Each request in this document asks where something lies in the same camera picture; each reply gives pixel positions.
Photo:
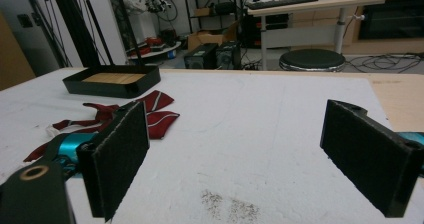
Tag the black keyboard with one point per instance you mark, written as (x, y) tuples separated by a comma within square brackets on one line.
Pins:
[(280, 2)]

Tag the brown wooden board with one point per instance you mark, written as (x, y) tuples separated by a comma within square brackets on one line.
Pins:
[(13, 60)]

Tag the black cabinet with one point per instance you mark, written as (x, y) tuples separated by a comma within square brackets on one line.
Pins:
[(393, 17)]

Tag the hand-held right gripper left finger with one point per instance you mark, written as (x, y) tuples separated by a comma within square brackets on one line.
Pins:
[(116, 157)]

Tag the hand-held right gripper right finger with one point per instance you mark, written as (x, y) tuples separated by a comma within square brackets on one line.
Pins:
[(366, 157)]

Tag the black tray with wooden bottom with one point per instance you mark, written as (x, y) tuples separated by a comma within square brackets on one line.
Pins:
[(110, 89)]

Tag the black tripod stand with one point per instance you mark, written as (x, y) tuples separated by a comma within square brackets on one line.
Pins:
[(78, 27)]

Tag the red striped bow tie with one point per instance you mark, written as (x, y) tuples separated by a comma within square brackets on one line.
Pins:
[(160, 124)]

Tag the black computer tower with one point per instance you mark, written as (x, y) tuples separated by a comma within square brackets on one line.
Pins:
[(228, 54), (200, 55)]

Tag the black metal shelf rack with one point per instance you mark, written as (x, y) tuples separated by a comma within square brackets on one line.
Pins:
[(213, 9)]

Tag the round white platform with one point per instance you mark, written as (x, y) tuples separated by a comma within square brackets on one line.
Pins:
[(156, 50)]

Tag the black round stool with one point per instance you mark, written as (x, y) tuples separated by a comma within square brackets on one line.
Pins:
[(311, 59)]

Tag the white height-adjustable desk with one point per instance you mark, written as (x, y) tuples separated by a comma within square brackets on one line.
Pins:
[(320, 4)]

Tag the black wall switch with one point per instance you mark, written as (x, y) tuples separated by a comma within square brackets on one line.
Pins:
[(25, 20)]

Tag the open cardboard box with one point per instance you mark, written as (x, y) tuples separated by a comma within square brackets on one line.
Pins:
[(206, 37)]

